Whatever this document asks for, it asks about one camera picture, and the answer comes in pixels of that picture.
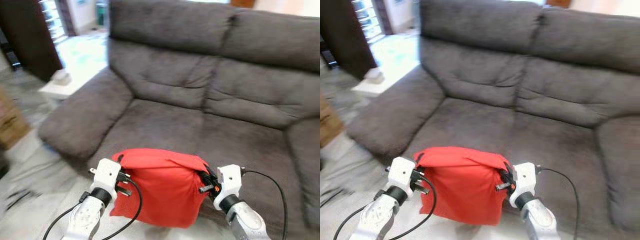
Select red pillow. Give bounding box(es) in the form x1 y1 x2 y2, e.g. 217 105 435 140
413 146 512 226
109 148 212 229

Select grey fabric sofa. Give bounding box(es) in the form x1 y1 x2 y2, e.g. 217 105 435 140
38 0 321 236
346 0 640 236

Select white side table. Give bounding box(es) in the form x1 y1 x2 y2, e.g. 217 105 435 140
38 67 108 101
351 65 421 98

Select brown cardboard box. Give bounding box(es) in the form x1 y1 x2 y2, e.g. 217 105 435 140
320 95 346 148
0 85 32 150

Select beige tissue box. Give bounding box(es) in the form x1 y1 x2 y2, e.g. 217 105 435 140
51 68 72 86
364 67 385 84

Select dark wooden door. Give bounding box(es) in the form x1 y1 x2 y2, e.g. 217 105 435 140
320 0 378 81
0 0 64 83

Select louvred window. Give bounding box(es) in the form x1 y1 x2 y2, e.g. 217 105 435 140
39 0 68 43
351 0 386 43

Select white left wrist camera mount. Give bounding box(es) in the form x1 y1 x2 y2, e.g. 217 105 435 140
90 158 123 203
387 156 417 198

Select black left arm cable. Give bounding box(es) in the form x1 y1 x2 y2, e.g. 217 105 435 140
386 171 437 240
99 172 144 240

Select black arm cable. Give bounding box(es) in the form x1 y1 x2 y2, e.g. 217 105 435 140
242 170 289 240
386 171 437 240
536 168 580 240
99 172 144 240

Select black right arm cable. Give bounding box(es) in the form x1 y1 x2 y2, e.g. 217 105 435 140
242 170 289 240
536 168 580 240

